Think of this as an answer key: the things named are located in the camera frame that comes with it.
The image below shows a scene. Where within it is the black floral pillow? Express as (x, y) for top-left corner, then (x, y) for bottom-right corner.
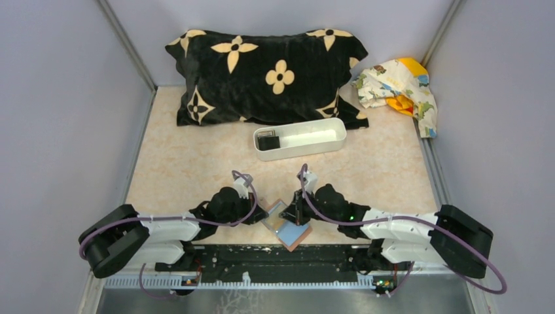
(166, 28), (369, 130)

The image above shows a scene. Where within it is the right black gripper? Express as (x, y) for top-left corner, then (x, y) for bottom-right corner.
(279, 187), (340, 226)

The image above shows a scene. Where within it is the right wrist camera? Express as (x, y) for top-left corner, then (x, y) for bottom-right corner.
(297, 170), (318, 194)

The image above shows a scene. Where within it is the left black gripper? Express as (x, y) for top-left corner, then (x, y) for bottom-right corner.
(217, 191), (269, 226)

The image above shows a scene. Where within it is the brown leather card holder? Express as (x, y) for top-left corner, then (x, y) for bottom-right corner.
(262, 199), (313, 252)

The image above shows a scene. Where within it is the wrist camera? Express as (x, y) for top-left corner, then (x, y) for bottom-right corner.
(297, 170), (318, 194)
(233, 174), (253, 199)

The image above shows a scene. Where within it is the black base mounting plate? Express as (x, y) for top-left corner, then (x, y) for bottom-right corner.
(154, 243), (413, 285)

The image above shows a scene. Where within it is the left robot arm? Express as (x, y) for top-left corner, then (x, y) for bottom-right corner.
(78, 187), (268, 279)

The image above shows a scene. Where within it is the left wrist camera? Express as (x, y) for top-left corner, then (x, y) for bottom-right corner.
(233, 174), (253, 199)

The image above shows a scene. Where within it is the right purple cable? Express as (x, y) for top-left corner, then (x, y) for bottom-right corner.
(298, 164), (508, 296)

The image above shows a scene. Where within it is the purple cable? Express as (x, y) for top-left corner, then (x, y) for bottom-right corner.
(298, 164), (508, 296)
(78, 169), (260, 261)

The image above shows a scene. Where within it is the aluminium frame rail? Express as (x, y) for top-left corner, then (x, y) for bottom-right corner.
(88, 245), (482, 291)

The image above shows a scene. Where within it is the white oblong plastic bin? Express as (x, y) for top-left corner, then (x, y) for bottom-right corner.
(253, 118), (347, 162)

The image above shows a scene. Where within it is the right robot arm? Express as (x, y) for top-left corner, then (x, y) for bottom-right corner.
(279, 184), (493, 279)

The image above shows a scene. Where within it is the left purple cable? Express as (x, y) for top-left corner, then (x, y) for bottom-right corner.
(78, 169), (260, 261)

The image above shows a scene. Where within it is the cartoon print cloth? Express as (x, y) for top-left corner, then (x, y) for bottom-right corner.
(351, 58), (438, 139)

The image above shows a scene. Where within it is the stack of cards in bin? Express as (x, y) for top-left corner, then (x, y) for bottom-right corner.
(255, 130), (281, 151)

